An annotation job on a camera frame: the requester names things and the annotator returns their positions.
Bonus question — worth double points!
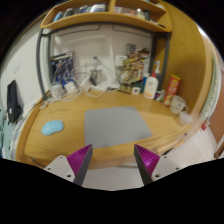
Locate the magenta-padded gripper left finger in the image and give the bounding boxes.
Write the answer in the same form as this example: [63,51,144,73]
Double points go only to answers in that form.
[43,143,94,187]

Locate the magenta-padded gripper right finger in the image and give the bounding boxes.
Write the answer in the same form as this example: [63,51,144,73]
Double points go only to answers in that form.
[133,143,182,186]

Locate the light blue computer mouse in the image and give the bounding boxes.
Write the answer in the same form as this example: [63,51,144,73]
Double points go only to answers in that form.
[41,120,65,136]

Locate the grey mouse pad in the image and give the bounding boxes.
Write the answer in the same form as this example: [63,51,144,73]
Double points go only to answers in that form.
[83,106,153,149]

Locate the white plastic cup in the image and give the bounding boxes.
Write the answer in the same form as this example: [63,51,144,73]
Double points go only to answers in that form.
[178,111,194,126]

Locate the white printed mug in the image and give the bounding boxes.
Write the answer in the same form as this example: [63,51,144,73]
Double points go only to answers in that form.
[169,95,189,115]

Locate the teal bed blanket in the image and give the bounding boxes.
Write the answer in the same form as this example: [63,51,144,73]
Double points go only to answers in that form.
[0,109,16,158]

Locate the clear domed white device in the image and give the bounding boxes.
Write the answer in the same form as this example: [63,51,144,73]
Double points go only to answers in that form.
[49,83,64,99]

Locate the red yellow snack can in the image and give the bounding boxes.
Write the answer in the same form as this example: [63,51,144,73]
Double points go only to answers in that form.
[163,74,182,107]

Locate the white multi-port charger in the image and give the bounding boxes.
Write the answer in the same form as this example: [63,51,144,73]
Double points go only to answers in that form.
[64,82,79,95]

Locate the black bag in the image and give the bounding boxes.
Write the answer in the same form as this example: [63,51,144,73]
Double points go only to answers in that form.
[6,79,24,124]

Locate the white pump lotion bottle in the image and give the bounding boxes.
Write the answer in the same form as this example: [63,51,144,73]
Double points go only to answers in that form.
[143,60,161,100]

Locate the white power strip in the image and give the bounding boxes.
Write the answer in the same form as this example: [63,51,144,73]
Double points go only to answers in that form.
[91,83,112,92]

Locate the metal cup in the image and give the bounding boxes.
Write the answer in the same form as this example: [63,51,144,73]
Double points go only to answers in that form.
[89,68,103,86]

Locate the robot model kit box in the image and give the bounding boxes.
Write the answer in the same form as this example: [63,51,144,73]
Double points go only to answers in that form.
[50,50,76,88]

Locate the brown tree figurine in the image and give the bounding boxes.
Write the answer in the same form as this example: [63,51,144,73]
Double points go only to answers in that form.
[120,59,140,94]

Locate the colourful printed box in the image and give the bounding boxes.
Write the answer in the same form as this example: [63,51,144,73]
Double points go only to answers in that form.
[126,43,151,78]

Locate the white desk lamp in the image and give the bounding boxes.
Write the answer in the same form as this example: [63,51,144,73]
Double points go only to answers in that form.
[53,33,122,91]

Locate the wooden shelf unit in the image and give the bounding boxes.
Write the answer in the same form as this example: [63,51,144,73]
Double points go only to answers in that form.
[40,0,173,34]

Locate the white cable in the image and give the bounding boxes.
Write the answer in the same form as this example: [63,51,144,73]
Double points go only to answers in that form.
[41,66,121,104]

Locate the grey metal shelf frame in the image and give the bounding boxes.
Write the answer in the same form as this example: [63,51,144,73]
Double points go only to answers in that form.
[35,27,172,101]

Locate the white wall socket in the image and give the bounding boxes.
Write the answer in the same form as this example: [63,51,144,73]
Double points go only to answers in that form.
[79,55,93,69]

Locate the white wall-mounted box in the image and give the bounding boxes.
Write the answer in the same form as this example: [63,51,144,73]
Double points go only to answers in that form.
[114,54,128,68]

